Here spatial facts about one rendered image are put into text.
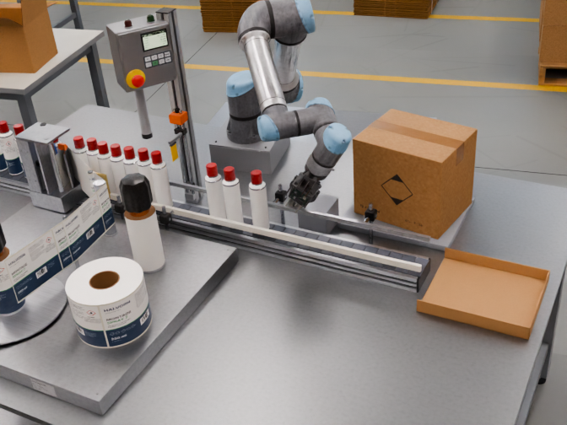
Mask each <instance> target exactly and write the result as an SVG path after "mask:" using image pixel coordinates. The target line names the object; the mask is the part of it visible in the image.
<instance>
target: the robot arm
mask: <svg viewBox="0 0 567 425"><path fill-rule="evenodd" d="M315 30H316V24H315V18H314V14H313V10H312V6H311V1H310V0H265V1H264V0H263V1H259V2H256V3H253V4H252V5H251V6H250V7H249V8H248V9H247V10H246V11H245V12H244V13H243V15H242V17H241V19H240V22H239V25H238V30H237V37H238V42H239V45H240V48H241V50H242V51H244V52H245V54H246V60H247V63H248V66H249V69H250V71H249V70H245V71H240V72H237V73H235V74H233V75H232V76H230V78H229V79H228V80H227V83H226V94H227V98H228V106H229V122H228V126H227V129H226V132H227V138H228V139H229V140H230V141H231V142H233V143H239V144H251V143H257V142H260V141H261V140H263V142H271V141H278V140H281V139H285V138H291V137H301V136H305V135H310V134H314V137H315V139H316V142H317V145H316V146H315V148H314V150H313V151H312V153H311V154H310V156H309V158H308V159H307V161H306V164H305V171H304V172H300V173H299V175H296V176H295V177H294V178H293V180H292V181H291V182H290V184H289V189H288V191H287V193H286V194H285V196H286V195H287V194H288V192H289V191H290V193H289V200H288V201H287V203H286V204H285V206H288V205H289V206H292V207H297V209H296V211H295V213H297V212H298V210H299V209H300V208H302V207H303V208H306V206H307V205H308V204H309V203H311V202H314V201H315V200H316V199H317V197H318V195H319V194H320V191H319V189H321V182H320V181H319V180H325V179H326V177H327V176H328V175H329V174H330V173H331V171H334V170H335V168H333V167H334V166H335V165H336V163H337V162H338V160H339V159H340V158H341V156H342V155H343V153H344V152H345V151H346V150H347V148H348V145H349V143H350V142H351V139H352V136H351V132H350V130H348V129H347V127H346V126H344V125H342V124H340V123H338V121H337V118H336V116H335V112H334V109H333V108H332V105H331V104H330V102H329V101H328V100H327V99H325V98H322V97H318V98H314V99H313V100H310V101H309V102H308V103H307V104H306V106H305V108H304V109H299V110H290V111H288V107H287V105H286V104H291V103H294V102H297V101H299V100H300V99H301V97H302V95H303V87H304V85H303V78H302V75H301V73H300V71H299V70H297V69H296V68H297V63H298V58H299V53H300V44H301V43H302V42H303V41H304V40H305V38H306V36H307V34H311V33H313V32H315ZM271 39H274V47H273V55H272V53H271V50H270V47H269V43H270V40H271ZM295 202H297V203H295Z"/></svg>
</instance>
